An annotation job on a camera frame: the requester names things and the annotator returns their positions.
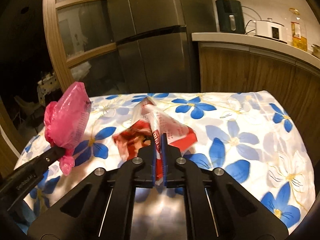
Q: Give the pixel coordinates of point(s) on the wood framed glass door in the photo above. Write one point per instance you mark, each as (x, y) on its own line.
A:
(81, 45)

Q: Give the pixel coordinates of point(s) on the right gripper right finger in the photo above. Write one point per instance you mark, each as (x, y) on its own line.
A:
(216, 205)

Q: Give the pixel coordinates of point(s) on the wooden lower cabinet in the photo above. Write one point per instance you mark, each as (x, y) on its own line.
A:
(295, 88)

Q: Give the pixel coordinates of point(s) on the grey kitchen countertop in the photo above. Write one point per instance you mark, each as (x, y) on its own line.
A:
(257, 42)

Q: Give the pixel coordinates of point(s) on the black air fryer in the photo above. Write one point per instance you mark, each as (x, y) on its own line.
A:
(230, 16)

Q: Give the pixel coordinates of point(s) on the dark steel refrigerator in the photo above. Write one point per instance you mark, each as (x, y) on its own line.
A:
(153, 39)

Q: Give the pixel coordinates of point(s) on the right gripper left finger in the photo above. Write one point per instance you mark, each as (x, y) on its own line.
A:
(101, 205)

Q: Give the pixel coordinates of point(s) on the blue floral tablecloth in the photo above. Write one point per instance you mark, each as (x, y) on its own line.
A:
(249, 135)

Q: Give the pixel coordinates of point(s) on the red white snack bag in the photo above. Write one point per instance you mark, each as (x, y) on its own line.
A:
(150, 122)

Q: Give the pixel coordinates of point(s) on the pink plastic bag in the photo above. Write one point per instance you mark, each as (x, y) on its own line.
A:
(65, 122)

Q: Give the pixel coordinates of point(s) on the steel pot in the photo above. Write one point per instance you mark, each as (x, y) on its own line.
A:
(316, 50)

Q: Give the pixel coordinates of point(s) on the cooking oil bottle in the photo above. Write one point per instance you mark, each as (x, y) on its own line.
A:
(298, 30)

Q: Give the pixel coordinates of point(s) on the white rice cooker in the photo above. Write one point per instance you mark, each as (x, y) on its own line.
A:
(271, 30)

